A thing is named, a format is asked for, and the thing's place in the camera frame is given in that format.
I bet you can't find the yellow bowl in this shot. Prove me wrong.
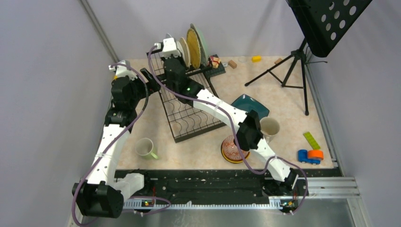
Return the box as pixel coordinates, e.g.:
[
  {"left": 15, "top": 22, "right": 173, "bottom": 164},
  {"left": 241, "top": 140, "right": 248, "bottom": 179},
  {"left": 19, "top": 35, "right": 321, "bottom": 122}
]
[{"left": 221, "top": 150, "right": 243, "bottom": 164}]

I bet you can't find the black music stand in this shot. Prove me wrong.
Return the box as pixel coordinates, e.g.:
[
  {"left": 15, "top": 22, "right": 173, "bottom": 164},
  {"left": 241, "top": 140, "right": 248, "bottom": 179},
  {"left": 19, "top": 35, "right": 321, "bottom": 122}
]
[{"left": 245, "top": 0, "right": 371, "bottom": 116}]

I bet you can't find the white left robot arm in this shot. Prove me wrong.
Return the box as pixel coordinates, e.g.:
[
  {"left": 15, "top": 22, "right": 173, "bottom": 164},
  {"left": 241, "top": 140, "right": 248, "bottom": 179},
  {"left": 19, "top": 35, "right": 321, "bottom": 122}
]
[{"left": 72, "top": 60, "right": 160, "bottom": 218}]

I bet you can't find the white plate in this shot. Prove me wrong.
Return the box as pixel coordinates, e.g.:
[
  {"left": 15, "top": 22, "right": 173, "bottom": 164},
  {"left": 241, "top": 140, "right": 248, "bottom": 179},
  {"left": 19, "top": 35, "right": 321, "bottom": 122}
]
[{"left": 176, "top": 41, "right": 184, "bottom": 59}]

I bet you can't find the yellow lego block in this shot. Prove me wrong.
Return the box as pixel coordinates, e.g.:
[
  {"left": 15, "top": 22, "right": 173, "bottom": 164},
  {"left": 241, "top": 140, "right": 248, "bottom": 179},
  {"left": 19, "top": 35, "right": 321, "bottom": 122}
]
[{"left": 251, "top": 55, "right": 262, "bottom": 63}]

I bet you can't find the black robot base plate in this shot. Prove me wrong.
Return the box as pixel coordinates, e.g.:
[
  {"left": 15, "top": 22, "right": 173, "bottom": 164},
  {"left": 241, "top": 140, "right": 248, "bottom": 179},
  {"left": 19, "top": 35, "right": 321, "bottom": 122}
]
[{"left": 115, "top": 169, "right": 309, "bottom": 209}]

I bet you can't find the beige mug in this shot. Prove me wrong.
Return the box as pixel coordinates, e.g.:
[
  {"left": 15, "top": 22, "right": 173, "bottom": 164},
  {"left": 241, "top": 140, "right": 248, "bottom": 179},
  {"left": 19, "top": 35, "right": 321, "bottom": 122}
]
[{"left": 260, "top": 117, "right": 280, "bottom": 143}]

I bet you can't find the small wooden block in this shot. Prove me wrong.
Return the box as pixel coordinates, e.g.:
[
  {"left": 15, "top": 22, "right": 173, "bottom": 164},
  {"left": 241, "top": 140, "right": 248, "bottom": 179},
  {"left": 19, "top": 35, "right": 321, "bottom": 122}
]
[{"left": 228, "top": 60, "right": 237, "bottom": 69}]

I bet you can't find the clear round lid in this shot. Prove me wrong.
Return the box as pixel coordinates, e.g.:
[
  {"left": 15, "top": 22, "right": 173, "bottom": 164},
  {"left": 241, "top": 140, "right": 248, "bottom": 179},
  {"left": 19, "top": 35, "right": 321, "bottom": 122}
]
[{"left": 238, "top": 56, "right": 247, "bottom": 63}]

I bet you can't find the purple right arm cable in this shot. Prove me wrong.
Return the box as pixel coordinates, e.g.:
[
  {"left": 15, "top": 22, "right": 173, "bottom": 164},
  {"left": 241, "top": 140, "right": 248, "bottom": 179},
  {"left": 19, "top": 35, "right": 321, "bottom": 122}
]
[{"left": 147, "top": 44, "right": 309, "bottom": 216}]

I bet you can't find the cream floral plate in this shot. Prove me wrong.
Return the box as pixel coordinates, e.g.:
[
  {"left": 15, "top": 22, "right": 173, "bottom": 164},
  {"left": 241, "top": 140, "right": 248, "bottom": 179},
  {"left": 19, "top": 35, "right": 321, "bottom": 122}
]
[{"left": 179, "top": 37, "right": 191, "bottom": 68}]

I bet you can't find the yellow bamboo pattern plate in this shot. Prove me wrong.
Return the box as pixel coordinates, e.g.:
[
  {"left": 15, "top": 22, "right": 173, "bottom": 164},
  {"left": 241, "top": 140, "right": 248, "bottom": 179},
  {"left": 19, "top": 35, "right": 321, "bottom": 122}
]
[{"left": 187, "top": 28, "right": 201, "bottom": 69}]

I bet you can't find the green lego brick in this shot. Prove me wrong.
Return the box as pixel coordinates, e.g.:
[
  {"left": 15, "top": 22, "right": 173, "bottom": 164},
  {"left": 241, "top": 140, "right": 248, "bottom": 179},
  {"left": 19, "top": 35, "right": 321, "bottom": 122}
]
[{"left": 303, "top": 131, "right": 321, "bottom": 150}]

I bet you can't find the black wire dish rack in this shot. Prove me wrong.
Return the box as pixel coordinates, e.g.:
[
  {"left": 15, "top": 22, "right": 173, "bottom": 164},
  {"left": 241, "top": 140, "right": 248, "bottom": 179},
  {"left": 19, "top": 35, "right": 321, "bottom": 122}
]
[{"left": 159, "top": 66, "right": 225, "bottom": 143}]

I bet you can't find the green white mug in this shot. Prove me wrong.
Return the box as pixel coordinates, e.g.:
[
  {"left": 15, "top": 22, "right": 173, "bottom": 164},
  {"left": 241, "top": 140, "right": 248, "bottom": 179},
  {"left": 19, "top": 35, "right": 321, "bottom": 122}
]
[{"left": 134, "top": 138, "right": 159, "bottom": 160}]

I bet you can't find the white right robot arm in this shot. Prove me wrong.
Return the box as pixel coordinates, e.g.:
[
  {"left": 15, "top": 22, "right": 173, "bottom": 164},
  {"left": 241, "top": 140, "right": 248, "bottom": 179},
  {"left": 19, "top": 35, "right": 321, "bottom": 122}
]
[{"left": 148, "top": 38, "right": 299, "bottom": 195}]

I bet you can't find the red patterned bowl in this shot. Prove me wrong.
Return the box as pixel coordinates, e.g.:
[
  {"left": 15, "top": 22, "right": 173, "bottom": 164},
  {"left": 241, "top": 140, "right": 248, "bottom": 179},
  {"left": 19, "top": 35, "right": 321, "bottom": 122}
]
[{"left": 221, "top": 135, "right": 238, "bottom": 151}]

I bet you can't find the blue toy car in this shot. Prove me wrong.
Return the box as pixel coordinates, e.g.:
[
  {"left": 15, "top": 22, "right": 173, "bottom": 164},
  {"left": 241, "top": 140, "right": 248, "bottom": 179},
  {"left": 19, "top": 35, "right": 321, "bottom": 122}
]
[{"left": 297, "top": 149, "right": 321, "bottom": 165}]

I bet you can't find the dark teal square plate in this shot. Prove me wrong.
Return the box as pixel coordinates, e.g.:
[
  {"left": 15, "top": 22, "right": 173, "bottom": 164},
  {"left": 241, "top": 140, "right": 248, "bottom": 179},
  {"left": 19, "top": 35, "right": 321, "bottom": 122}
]
[{"left": 231, "top": 94, "right": 270, "bottom": 119}]

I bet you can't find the light green flower plate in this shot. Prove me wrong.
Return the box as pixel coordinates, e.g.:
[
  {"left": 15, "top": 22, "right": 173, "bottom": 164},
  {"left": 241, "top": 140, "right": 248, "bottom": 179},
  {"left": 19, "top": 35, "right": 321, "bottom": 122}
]
[{"left": 190, "top": 23, "right": 209, "bottom": 66}]

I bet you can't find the brown wooden block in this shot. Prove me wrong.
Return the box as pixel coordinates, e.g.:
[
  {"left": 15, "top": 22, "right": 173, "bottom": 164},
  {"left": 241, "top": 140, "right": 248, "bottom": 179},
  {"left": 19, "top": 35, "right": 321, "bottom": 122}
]
[{"left": 274, "top": 58, "right": 283, "bottom": 65}]

